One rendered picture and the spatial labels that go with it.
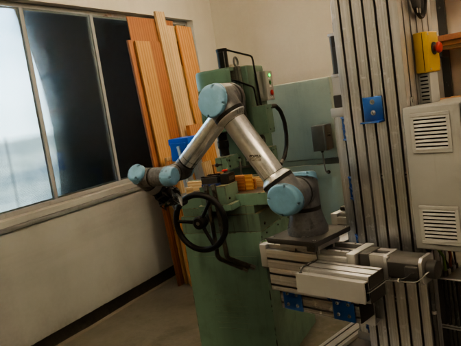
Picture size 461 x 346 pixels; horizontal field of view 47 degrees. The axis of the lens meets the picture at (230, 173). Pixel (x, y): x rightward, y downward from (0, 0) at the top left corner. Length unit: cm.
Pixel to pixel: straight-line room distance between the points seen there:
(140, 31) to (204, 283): 225
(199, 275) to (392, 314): 109
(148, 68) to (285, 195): 259
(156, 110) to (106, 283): 134
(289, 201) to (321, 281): 28
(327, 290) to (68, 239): 220
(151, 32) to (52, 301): 220
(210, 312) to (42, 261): 119
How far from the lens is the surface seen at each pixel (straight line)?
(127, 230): 402
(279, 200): 178
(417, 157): 180
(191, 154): 209
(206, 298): 280
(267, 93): 288
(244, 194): 252
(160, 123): 415
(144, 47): 421
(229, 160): 267
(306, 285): 183
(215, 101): 183
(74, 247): 365
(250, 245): 258
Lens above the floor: 132
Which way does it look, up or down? 7 degrees down
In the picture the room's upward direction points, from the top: 8 degrees counter-clockwise
